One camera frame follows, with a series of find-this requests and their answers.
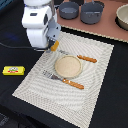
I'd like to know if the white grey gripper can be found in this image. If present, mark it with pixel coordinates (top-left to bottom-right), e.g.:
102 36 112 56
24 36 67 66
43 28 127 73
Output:
22 6 61 49

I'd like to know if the yellow butter box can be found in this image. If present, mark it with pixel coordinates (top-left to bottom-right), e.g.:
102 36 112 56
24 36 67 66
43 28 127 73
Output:
3 66 25 75

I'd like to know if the golden bread loaf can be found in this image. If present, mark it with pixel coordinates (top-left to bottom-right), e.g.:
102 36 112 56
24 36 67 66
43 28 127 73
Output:
50 41 59 52

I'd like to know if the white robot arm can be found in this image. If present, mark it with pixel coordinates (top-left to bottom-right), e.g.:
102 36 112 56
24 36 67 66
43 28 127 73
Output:
22 0 61 51

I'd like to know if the dark grey bowl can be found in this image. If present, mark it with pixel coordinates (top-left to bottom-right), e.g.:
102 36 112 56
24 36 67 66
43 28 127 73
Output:
59 2 79 19

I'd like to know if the round wooden plate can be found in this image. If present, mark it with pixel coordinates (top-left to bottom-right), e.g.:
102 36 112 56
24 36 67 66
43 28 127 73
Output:
55 55 82 78

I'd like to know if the dark grey pot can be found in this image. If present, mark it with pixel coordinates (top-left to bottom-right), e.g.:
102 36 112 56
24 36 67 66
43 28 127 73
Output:
80 0 103 24

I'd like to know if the beige woven placemat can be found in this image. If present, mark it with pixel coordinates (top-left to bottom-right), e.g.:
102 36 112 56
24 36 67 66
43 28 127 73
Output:
13 32 114 128

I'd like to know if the beige bowl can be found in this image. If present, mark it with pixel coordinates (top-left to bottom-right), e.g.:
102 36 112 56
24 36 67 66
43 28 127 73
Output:
116 4 128 30

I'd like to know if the silver fork wooden handle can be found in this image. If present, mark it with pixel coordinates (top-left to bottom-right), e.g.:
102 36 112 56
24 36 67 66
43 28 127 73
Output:
43 71 84 89

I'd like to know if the black cable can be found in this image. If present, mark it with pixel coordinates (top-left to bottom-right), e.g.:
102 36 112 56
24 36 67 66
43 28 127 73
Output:
0 41 51 53

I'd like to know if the knife with wooden handle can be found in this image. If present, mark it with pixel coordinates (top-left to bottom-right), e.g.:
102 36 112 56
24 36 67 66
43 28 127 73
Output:
58 49 98 64

